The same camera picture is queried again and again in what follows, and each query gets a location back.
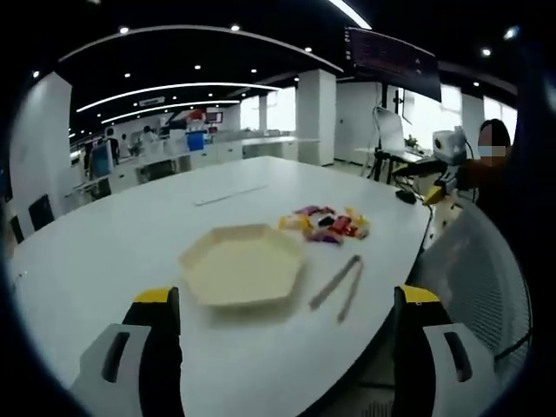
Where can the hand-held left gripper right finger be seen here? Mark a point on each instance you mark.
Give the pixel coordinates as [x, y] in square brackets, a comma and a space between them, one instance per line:
[438, 356]

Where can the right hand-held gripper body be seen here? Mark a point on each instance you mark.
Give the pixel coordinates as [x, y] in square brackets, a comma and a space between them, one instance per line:
[447, 145]

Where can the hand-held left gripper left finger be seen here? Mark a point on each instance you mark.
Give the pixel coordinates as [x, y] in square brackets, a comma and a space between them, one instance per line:
[130, 347]

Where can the pile of candy food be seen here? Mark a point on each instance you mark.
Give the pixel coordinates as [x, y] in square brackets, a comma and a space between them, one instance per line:
[334, 226]

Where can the grey food tongs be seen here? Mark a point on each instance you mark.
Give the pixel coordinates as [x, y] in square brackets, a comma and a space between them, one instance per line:
[332, 284]

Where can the cream hexagonal container tray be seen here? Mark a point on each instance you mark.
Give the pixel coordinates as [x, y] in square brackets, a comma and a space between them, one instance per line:
[243, 269]

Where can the small potted plant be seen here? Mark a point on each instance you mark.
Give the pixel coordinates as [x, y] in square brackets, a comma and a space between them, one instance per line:
[410, 141]

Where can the white side desk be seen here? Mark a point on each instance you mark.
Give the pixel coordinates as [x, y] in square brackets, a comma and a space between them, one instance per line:
[391, 153]

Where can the small black device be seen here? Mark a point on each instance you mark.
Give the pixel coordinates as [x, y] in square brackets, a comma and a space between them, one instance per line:
[406, 196]

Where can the black tripod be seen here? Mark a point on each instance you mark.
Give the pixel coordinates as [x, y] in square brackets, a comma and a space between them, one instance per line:
[378, 165]

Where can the white monitor on stand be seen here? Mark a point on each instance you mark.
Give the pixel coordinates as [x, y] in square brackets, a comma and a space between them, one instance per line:
[388, 128]

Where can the person's dark-clothed body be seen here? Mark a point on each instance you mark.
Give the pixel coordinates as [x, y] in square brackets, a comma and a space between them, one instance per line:
[517, 208]

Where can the white mesh office chair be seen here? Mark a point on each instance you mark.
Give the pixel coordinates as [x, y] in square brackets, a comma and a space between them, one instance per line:
[473, 269]

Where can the large hanging dark screen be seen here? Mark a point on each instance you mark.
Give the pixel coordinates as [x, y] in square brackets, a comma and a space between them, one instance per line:
[391, 61]

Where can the black chair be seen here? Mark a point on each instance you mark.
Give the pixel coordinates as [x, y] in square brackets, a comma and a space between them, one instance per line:
[41, 213]
[16, 229]

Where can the white flat strip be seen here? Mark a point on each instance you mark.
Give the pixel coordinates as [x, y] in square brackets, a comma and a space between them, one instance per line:
[230, 195]

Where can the blue panel stand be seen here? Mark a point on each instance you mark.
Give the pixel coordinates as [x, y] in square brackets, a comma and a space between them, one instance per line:
[101, 160]

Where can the long white counter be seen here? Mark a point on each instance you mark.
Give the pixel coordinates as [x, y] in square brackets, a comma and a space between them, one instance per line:
[217, 152]

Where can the blue storage box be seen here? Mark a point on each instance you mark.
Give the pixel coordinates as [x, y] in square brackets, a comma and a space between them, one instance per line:
[194, 141]

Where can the curved ceiling light strip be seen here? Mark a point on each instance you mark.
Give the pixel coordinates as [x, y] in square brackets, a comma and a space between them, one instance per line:
[174, 88]

